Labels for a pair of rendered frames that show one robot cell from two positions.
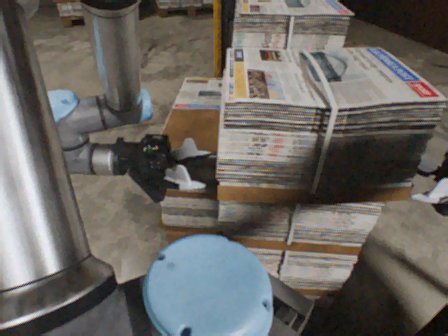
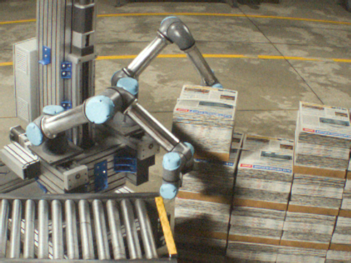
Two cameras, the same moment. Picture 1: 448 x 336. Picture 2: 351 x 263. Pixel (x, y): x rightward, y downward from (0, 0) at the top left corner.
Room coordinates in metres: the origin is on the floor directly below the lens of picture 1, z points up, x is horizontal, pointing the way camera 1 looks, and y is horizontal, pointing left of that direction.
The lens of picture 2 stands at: (0.70, -3.04, 2.34)
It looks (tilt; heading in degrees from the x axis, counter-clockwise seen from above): 27 degrees down; 95
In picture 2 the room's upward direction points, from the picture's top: 3 degrees clockwise
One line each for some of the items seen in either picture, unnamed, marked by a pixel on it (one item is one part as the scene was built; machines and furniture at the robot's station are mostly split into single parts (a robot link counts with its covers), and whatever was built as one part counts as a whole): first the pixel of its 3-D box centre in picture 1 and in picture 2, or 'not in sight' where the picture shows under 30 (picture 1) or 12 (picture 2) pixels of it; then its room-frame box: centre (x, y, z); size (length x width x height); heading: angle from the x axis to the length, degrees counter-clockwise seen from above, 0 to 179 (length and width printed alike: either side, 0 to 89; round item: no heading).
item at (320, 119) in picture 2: (290, 5); (325, 119); (1.19, -0.25, 1.06); 0.37 x 0.29 x 0.01; 86
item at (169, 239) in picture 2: not in sight; (166, 225); (0.48, -0.91, 0.81); 0.43 x 0.03 x 0.02; 106
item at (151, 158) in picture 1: (143, 158); not in sight; (0.53, 0.17, 0.88); 0.12 x 0.08 x 0.09; 86
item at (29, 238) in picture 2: not in sight; (29, 231); (-0.10, -1.06, 0.77); 0.47 x 0.05 x 0.05; 106
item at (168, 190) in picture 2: not in sight; (170, 186); (0.47, -0.70, 0.87); 0.11 x 0.08 x 0.09; 86
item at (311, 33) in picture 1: (282, 40); (321, 139); (1.19, -0.24, 0.95); 0.38 x 0.29 x 0.23; 86
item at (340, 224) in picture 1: (270, 168); (282, 220); (1.05, -0.23, 0.42); 1.17 x 0.39 x 0.83; 175
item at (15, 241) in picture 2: not in sight; (15, 231); (-0.16, -1.08, 0.77); 0.47 x 0.05 x 0.05; 106
